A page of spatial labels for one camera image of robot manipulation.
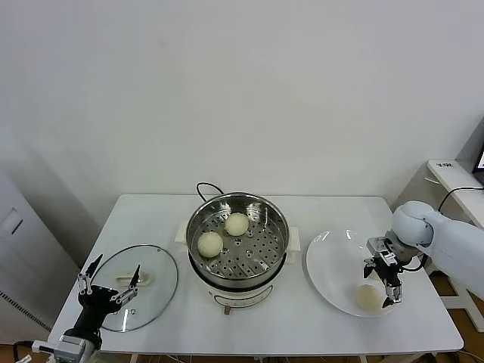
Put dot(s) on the stainless steel steamer basket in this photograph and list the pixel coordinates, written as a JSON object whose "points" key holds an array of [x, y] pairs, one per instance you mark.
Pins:
{"points": [[261, 253]]}

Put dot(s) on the large white plate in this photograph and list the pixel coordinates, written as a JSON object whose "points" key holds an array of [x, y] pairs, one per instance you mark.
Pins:
{"points": [[332, 264]]}

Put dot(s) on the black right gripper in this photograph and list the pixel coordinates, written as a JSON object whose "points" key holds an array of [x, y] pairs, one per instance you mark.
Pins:
{"points": [[389, 274]]}

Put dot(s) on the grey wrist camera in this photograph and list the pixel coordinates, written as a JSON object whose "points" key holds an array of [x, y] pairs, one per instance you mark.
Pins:
{"points": [[378, 245], [70, 346]]}

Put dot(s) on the white side desk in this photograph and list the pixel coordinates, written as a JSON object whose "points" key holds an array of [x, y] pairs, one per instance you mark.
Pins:
{"points": [[453, 177]]}

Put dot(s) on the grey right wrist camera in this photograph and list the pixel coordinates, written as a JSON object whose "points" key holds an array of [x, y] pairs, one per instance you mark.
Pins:
{"points": [[378, 245]]}

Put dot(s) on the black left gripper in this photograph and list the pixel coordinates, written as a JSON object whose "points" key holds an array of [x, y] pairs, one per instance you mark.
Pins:
{"points": [[96, 300]]}

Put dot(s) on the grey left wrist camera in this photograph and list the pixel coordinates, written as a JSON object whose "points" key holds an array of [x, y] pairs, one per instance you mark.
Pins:
{"points": [[70, 346]]}

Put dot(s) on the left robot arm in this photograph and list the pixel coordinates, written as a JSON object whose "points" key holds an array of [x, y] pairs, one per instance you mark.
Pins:
{"points": [[94, 349]]}

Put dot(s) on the steel steamer pot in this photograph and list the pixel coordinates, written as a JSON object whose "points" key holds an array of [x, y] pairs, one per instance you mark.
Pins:
{"points": [[242, 295]]}

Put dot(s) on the black laptop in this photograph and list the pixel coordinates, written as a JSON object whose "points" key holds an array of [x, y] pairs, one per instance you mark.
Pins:
{"points": [[481, 166]]}

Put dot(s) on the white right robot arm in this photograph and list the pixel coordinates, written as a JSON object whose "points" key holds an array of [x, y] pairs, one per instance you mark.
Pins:
{"points": [[453, 242]]}

